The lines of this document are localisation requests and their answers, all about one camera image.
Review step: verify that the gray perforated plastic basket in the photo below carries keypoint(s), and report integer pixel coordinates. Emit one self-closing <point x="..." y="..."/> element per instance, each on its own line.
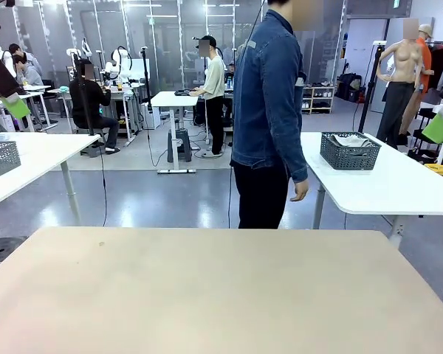
<point x="1" y="158"/>
<point x="349" y="160"/>

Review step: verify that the white lab robot arm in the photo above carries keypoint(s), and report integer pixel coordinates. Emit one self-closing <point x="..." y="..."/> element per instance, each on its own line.
<point x="85" y="46"/>
<point x="117" y="59"/>
<point x="9" y="60"/>

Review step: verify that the person's right hand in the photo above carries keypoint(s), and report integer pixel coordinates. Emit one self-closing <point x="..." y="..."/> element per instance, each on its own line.
<point x="301" y="190"/>

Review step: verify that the black utility cart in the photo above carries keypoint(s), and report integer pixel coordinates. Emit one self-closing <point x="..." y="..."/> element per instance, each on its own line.
<point x="428" y="147"/>

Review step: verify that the person in gray hoodie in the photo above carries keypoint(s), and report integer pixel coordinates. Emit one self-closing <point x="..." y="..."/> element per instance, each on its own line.
<point x="31" y="75"/>

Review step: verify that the person in gray jacket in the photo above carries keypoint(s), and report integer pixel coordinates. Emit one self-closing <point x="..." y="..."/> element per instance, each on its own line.
<point x="31" y="59"/>

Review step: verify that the long white desk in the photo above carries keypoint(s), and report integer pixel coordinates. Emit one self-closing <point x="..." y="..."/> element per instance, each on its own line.
<point x="37" y="95"/>

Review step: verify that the clear plastic container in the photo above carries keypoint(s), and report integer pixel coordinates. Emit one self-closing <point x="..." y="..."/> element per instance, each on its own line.
<point x="0" y="137"/>

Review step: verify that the clothes rack with dark garments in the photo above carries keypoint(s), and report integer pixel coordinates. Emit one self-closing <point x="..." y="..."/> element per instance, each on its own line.
<point x="441" y="66"/>

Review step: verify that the teal cloth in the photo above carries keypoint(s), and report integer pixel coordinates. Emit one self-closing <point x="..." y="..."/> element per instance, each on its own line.
<point x="65" y="89"/>

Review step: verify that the mannequin with orange shirt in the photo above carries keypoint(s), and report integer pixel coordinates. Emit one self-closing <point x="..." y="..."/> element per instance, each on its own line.
<point x="425" y="55"/>

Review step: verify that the bare mannequin with dark trousers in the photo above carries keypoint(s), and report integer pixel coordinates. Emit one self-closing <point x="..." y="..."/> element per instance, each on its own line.
<point x="402" y="59"/>

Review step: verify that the black tripod with white head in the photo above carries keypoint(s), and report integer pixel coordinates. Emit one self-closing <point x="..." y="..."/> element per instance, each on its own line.
<point x="369" y="92"/>

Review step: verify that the seated person in black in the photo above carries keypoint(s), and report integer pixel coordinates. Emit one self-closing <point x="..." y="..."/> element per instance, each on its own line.
<point x="85" y="99"/>

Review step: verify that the black bags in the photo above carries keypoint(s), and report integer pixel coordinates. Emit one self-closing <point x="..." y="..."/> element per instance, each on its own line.
<point x="349" y="86"/>

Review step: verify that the white shoe shelf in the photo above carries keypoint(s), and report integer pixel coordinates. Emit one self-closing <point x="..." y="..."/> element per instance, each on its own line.
<point x="323" y="99"/>

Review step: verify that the black stand pole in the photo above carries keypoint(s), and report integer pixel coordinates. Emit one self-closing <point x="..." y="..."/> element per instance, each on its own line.
<point x="146" y="81"/>

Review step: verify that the white height-adjustable desk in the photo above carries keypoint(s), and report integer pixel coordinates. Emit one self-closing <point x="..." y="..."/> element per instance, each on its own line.
<point x="173" y="100"/>

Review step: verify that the person in denim jacket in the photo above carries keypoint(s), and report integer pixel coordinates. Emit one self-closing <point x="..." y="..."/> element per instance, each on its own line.
<point x="266" y="92"/>

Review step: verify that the black tray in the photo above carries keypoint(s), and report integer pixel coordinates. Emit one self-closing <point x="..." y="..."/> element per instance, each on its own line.
<point x="184" y="93"/>

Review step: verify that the gray step stool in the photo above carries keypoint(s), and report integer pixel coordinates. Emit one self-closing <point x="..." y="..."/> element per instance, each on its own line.
<point x="179" y="147"/>

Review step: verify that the person in cream sweater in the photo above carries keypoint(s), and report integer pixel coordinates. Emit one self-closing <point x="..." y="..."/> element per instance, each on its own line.
<point x="214" y="77"/>

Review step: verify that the seated person in dark cap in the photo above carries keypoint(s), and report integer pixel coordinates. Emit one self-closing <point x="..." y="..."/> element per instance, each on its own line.
<point x="229" y="75"/>

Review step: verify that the white frame workbench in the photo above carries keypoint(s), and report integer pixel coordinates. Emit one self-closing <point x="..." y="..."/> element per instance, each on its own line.
<point x="131" y="121"/>

